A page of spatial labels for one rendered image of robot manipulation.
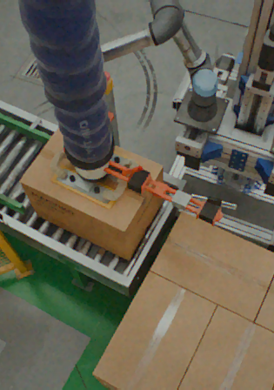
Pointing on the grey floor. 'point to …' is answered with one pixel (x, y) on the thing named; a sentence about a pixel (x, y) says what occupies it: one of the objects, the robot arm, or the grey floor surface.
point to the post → (112, 111)
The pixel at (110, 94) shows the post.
